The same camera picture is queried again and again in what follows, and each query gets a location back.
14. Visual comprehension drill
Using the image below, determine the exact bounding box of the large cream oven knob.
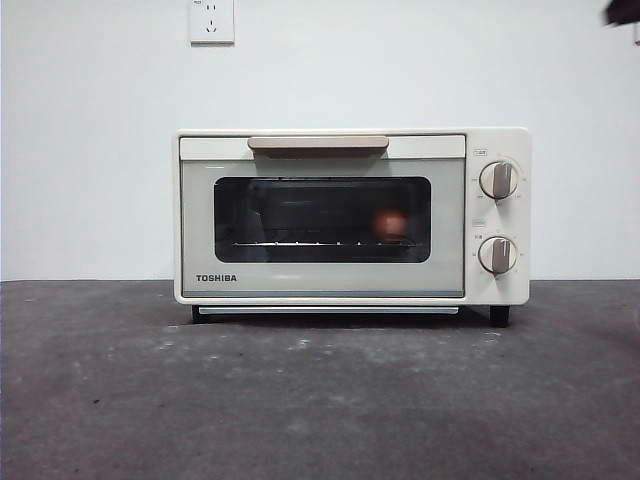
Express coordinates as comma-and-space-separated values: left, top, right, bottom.
477, 160, 521, 201

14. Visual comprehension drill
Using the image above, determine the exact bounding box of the brown egg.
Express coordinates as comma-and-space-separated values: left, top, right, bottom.
371, 207, 409, 241

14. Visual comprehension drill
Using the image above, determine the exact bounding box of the small cream oven knob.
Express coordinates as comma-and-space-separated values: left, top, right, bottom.
477, 235, 520, 276

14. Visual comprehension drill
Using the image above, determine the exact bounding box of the white wall socket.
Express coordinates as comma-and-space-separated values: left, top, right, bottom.
189, 0, 236, 47

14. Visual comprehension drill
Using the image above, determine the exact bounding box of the glass oven door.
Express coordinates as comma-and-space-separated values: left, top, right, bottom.
178, 133, 468, 300

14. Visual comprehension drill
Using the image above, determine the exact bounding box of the cream toaster oven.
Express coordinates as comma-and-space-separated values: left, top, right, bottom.
174, 126, 533, 328

